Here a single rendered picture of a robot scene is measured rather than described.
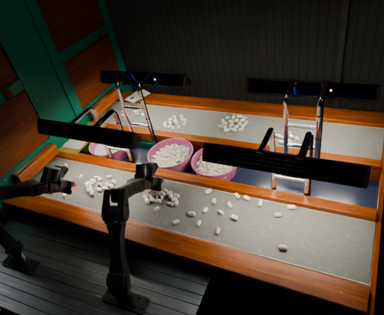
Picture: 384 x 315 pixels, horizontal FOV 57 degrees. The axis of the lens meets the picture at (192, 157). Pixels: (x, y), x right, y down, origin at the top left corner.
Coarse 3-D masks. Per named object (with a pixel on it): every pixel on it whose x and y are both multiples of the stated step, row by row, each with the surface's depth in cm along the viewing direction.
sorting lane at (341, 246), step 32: (64, 160) 217; (96, 192) 188; (192, 192) 176; (224, 192) 172; (160, 224) 163; (192, 224) 160; (224, 224) 157; (256, 224) 154; (288, 224) 151; (320, 224) 148; (352, 224) 145; (288, 256) 139; (320, 256) 136; (352, 256) 134
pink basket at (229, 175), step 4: (224, 144) 197; (196, 152) 196; (200, 152) 198; (196, 156) 196; (192, 160) 192; (196, 160) 196; (192, 164) 189; (236, 168) 187; (196, 172) 183; (228, 172) 179; (232, 172) 183; (208, 176) 179; (212, 176) 179; (216, 176) 179; (220, 176) 180; (224, 176) 181; (228, 176) 183; (232, 176) 187; (224, 180) 184; (228, 180) 186
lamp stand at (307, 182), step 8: (272, 128) 143; (264, 136) 140; (272, 136) 146; (312, 136) 135; (264, 144) 135; (272, 144) 149; (304, 144) 131; (312, 144) 141; (256, 152) 134; (264, 152) 133; (304, 152) 128; (312, 152) 144; (296, 160) 128; (304, 160) 126; (272, 176) 161; (280, 176) 159; (288, 176) 158; (272, 184) 164; (304, 184) 156; (304, 192) 159
